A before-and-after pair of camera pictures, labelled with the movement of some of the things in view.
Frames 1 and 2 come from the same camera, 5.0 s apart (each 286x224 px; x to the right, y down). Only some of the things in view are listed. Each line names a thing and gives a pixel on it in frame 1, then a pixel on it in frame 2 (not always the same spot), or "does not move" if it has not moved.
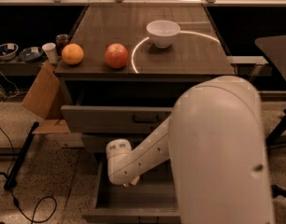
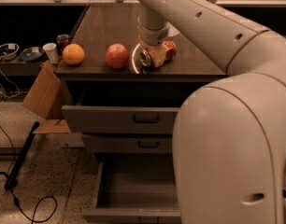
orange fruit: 72,53 does not move
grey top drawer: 121,107 does not move
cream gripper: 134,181 → 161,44
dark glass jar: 62,40 does not move
